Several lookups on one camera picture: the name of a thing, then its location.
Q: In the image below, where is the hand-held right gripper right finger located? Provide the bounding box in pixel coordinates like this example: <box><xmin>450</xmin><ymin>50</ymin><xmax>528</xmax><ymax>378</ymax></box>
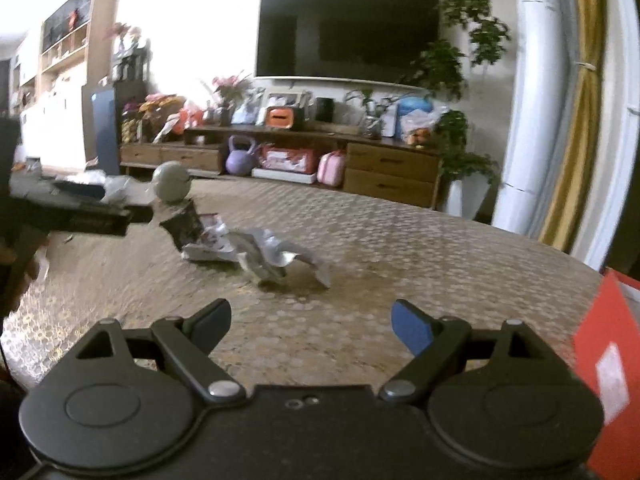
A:
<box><xmin>377</xmin><ymin>299</ymin><xmax>571</xmax><ymax>403</ymax></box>

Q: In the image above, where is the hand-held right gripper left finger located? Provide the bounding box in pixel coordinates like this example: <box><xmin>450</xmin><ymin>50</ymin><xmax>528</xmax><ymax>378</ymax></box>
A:
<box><xmin>75</xmin><ymin>298</ymin><xmax>248</xmax><ymax>406</ymax></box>

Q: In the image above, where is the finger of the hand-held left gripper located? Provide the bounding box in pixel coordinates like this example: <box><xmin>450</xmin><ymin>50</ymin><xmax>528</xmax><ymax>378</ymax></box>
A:
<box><xmin>47</xmin><ymin>202</ymin><xmax>155</xmax><ymax>238</ymax></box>

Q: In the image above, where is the dark snack packet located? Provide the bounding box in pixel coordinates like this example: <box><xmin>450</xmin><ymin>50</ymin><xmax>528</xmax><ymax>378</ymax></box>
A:
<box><xmin>160</xmin><ymin>199</ymin><xmax>203</xmax><ymax>253</ymax></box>

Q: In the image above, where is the red cardboard shoe box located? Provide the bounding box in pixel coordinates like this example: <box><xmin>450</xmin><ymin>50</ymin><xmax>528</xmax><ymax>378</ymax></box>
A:
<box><xmin>572</xmin><ymin>269</ymin><xmax>640</xmax><ymax>480</ymax></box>

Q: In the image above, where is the desktop with patterned tablecloth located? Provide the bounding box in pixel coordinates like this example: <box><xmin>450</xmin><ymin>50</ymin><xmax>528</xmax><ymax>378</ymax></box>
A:
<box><xmin>0</xmin><ymin>172</ymin><xmax>608</xmax><ymax>411</ymax></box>

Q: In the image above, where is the dark flat tray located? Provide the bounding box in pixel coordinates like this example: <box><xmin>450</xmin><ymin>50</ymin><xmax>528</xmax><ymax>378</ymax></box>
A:
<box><xmin>52</xmin><ymin>181</ymin><xmax>106</xmax><ymax>200</ymax></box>

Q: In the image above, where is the white crumpled plastic bag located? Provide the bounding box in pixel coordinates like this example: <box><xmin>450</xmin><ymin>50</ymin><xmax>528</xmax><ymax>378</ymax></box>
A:
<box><xmin>65</xmin><ymin>170</ymin><xmax>153</xmax><ymax>206</ymax></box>

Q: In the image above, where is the grey green ball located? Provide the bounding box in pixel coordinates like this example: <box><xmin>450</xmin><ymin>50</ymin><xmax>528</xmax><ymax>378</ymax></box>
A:
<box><xmin>151</xmin><ymin>161</ymin><xmax>191</xmax><ymax>204</ymax></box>

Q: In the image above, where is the red and white snack wrapper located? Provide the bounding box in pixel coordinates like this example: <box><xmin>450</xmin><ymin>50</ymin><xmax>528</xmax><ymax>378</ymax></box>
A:
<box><xmin>182</xmin><ymin>212</ymin><xmax>238</xmax><ymax>263</ymax></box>

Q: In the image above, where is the blue panel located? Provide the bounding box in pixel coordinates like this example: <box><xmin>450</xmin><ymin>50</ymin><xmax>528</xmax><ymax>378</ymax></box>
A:
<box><xmin>91</xmin><ymin>86</ymin><xmax>121</xmax><ymax>176</ymax></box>

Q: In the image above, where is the silver foil wrapper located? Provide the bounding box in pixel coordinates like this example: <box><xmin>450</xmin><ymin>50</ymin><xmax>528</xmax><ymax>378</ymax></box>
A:
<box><xmin>237</xmin><ymin>227</ymin><xmax>333</xmax><ymax>288</ymax></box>

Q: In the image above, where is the orange flower bouquet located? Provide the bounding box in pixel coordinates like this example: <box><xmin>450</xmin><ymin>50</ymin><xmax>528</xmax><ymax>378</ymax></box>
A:
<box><xmin>122</xmin><ymin>92</ymin><xmax>178</xmax><ymax>143</ymax></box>

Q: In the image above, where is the orange red packaging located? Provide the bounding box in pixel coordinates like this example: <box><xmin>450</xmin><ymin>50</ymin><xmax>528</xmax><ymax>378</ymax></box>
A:
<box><xmin>152</xmin><ymin>97</ymin><xmax>206</xmax><ymax>143</ymax></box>

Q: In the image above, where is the purple kettlebell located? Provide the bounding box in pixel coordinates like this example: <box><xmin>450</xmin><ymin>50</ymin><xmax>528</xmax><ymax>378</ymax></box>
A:
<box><xmin>225</xmin><ymin>135</ymin><xmax>260</xmax><ymax>177</ymax></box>

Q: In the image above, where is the wooden television cabinet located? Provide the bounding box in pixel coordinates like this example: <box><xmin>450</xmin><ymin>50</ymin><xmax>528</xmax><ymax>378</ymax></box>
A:
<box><xmin>120</xmin><ymin>125</ymin><xmax>443</xmax><ymax>208</ymax></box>

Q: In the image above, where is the pink case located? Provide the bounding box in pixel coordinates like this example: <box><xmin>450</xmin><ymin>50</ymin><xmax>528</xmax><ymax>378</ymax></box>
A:
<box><xmin>316</xmin><ymin>150</ymin><xmax>347</xmax><ymax>186</ymax></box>

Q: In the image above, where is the pink flower plant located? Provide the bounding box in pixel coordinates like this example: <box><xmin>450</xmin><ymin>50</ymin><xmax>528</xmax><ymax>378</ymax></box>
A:
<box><xmin>200</xmin><ymin>72</ymin><xmax>256</xmax><ymax>128</ymax></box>

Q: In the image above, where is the red and white box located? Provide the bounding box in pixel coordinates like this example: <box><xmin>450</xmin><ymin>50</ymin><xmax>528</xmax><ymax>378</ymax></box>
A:
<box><xmin>257</xmin><ymin>146</ymin><xmax>318</xmax><ymax>175</ymax></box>

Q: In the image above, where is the plastic bag of oranges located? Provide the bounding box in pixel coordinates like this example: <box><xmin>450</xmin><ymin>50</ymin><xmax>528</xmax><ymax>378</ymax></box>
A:
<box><xmin>402</xmin><ymin>105</ymin><xmax>446</xmax><ymax>147</ymax></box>

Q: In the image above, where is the small potted plant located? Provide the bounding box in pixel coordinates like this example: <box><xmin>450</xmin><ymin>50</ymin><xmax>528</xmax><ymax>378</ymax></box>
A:
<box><xmin>345</xmin><ymin>87</ymin><xmax>416</xmax><ymax>140</ymax></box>

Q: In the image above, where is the orange radio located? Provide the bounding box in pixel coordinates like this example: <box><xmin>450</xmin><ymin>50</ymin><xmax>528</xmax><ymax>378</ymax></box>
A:
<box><xmin>265</xmin><ymin>106</ymin><xmax>301</xmax><ymax>131</ymax></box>

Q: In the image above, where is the blue bag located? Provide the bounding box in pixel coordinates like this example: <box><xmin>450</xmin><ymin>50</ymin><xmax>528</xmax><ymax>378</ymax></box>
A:
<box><xmin>395</xmin><ymin>96</ymin><xmax>436</xmax><ymax>138</ymax></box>

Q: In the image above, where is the tall potted green plant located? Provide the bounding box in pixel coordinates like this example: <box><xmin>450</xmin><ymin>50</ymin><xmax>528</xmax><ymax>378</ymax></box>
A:
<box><xmin>407</xmin><ymin>0</ymin><xmax>511</xmax><ymax>221</ymax></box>

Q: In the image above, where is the white standing air conditioner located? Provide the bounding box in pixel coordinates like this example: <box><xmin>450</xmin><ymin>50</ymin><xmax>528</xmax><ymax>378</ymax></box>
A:
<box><xmin>491</xmin><ymin>0</ymin><xmax>583</xmax><ymax>238</ymax></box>

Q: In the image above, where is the glass balcony door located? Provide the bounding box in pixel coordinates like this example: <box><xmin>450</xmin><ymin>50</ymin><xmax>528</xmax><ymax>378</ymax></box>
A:
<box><xmin>597</xmin><ymin>0</ymin><xmax>640</xmax><ymax>281</ymax></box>

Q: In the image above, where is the yellow curtain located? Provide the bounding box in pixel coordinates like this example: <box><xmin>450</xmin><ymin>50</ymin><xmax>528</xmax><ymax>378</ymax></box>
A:
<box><xmin>537</xmin><ymin>0</ymin><xmax>608</xmax><ymax>256</ymax></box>

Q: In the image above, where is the white wall shelf unit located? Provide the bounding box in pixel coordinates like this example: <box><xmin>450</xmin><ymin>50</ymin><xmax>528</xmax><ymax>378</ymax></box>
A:
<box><xmin>10</xmin><ymin>0</ymin><xmax>123</xmax><ymax>171</ymax></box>

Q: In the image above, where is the photo frame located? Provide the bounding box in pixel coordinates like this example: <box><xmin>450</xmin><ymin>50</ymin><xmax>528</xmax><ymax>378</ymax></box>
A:
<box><xmin>265</xmin><ymin>91</ymin><xmax>306</xmax><ymax>111</ymax></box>

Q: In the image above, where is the black wall television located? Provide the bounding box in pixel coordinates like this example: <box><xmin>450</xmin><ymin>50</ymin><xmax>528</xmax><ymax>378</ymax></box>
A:
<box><xmin>255</xmin><ymin>0</ymin><xmax>441</xmax><ymax>85</ymax></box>

